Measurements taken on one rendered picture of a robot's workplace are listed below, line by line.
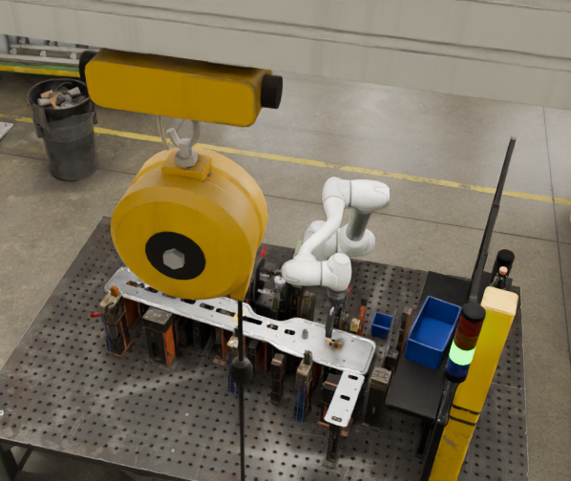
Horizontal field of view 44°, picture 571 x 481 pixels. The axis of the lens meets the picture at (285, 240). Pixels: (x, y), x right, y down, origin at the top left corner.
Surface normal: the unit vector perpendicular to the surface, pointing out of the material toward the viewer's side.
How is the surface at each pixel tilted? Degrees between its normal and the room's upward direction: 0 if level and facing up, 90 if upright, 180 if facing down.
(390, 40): 90
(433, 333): 0
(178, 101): 90
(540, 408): 0
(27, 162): 0
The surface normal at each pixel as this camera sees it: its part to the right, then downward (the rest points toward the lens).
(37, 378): 0.03, -0.76
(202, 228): -0.11, 0.53
